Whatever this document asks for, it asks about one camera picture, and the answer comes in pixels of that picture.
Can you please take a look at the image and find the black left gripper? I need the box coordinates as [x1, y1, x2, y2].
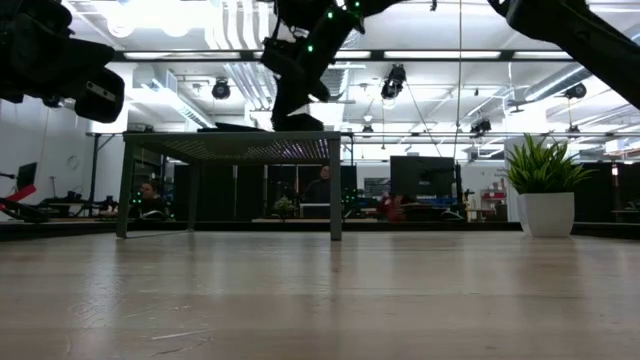
[0, 34, 126, 124]

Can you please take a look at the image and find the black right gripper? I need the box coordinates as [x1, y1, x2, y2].
[260, 35, 332, 121]

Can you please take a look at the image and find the black large wavy square plate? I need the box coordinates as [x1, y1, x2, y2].
[272, 113, 326, 133]

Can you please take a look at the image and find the grey perforated metal shelf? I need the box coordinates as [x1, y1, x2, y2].
[115, 130, 344, 241]

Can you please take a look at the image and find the person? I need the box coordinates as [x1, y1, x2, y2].
[377, 193, 409, 223]
[302, 164, 332, 204]
[134, 179, 170, 219]

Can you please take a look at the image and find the small background plant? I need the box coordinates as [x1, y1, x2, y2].
[273, 195, 296, 221]

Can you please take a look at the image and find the small black monitor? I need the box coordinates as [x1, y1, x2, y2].
[15, 160, 39, 196]

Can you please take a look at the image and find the red and black stand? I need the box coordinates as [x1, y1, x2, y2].
[0, 183, 50, 224]

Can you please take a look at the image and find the large black monitor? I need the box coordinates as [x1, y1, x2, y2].
[389, 155, 457, 199]

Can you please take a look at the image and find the green plant in white pot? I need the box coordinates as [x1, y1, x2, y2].
[501, 132, 597, 239]

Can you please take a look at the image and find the black overhead camera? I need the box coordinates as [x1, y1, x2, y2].
[379, 63, 408, 101]

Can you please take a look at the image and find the black aluminium table frame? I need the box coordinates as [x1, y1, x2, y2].
[0, 48, 640, 242]

